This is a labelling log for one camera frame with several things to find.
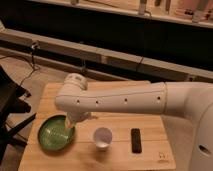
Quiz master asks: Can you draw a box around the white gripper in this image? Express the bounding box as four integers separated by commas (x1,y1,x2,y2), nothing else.
65,112,91,129

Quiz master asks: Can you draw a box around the green ceramic bowl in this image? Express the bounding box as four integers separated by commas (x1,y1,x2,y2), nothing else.
37,115,75,152

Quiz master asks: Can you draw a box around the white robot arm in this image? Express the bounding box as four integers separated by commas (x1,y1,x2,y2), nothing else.
55,73,213,171

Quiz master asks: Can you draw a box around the white paper cup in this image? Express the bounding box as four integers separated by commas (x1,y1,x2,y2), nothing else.
93,127,113,150

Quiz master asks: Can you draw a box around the black chair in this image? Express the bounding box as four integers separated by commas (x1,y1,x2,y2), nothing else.
0,65,35,164

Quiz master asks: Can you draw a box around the black remote control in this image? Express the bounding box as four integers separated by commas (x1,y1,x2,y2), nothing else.
131,128,142,153

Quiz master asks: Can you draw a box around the black cable on floor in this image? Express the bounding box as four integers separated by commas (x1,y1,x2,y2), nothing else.
0,41,43,88

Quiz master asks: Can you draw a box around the grey metal rail beam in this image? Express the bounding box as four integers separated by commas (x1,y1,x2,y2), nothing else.
0,29,213,83

